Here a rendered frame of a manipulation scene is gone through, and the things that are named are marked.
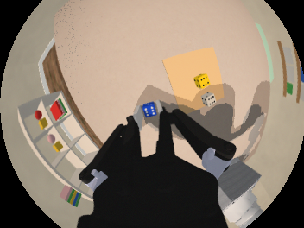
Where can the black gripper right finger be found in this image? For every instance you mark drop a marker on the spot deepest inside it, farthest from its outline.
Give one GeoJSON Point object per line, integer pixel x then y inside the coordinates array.
{"type": "Point", "coordinates": [216, 153]}

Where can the blue die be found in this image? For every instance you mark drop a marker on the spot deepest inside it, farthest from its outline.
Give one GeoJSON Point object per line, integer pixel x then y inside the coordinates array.
{"type": "Point", "coordinates": [149, 109]}

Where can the yellow die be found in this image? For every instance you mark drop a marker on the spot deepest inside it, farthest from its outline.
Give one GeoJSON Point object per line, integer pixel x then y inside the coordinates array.
{"type": "Point", "coordinates": [201, 81]}

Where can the light orange mat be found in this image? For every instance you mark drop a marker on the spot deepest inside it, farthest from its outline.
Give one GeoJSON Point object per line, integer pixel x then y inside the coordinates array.
{"type": "Point", "coordinates": [182, 68]}

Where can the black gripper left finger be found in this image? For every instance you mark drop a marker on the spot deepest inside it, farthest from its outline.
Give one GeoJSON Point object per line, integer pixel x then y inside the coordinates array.
{"type": "Point", "coordinates": [117, 154]}

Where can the white die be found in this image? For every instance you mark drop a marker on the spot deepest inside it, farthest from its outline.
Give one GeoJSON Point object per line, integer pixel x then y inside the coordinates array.
{"type": "Point", "coordinates": [208, 99]}

